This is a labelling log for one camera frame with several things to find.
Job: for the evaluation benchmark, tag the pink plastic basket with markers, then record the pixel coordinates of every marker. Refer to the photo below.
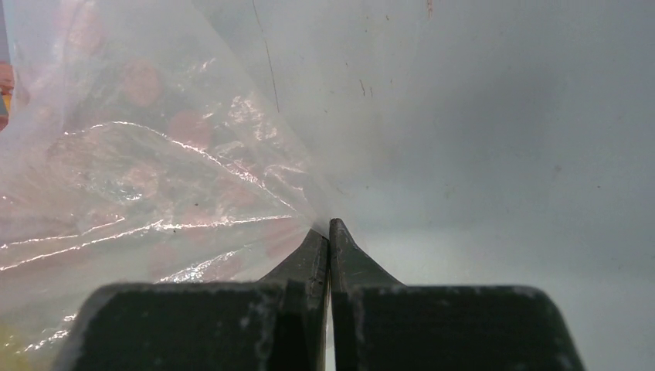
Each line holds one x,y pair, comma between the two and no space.
7,87

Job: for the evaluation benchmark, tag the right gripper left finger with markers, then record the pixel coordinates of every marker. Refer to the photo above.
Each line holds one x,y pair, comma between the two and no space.
292,311

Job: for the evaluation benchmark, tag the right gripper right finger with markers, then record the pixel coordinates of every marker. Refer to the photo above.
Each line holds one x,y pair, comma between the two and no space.
350,267

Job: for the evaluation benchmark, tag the clear zip top bag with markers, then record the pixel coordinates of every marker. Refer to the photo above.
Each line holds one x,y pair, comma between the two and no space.
139,149

